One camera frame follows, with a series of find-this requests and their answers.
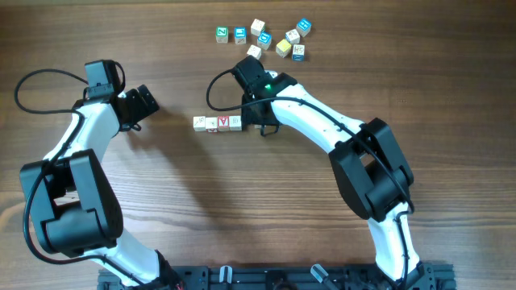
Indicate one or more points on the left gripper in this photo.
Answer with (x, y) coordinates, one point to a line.
(143, 109)

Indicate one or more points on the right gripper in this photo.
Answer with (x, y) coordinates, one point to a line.
(247, 118)

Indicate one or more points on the white bird picture block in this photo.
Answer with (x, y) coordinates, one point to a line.
(235, 123)

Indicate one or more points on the red V letter block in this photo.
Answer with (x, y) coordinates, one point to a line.
(223, 123)

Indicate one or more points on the red bottom wooden block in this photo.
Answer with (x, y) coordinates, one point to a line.
(211, 124)

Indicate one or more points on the plain beige wooden block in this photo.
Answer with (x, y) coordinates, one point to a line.
(199, 123)

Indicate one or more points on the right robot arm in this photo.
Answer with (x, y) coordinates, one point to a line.
(370, 170)

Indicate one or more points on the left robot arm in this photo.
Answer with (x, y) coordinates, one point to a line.
(71, 212)

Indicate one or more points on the red edged wooden block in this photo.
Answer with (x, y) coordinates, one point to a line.
(254, 51)

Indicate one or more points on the blue D letter block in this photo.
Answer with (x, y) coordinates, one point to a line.
(264, 40)

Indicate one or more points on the yellow top wooden block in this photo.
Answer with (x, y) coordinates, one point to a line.
(283, 48)

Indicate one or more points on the blue picture wooden block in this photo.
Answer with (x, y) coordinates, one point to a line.
(298, 52)

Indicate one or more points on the blue L letter block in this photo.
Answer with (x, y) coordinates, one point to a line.
(240, 35)

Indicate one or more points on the plain top wooden block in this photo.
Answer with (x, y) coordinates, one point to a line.
(257, 27)

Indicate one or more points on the blue edged picture block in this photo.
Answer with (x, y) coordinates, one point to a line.
(293, 36)

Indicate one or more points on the green N letter block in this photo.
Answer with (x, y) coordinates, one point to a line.
(222, 35)

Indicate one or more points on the blue top corner block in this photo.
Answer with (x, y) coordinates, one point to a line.
(304, 27)

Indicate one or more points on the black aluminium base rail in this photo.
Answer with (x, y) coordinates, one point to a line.
(427, 276)

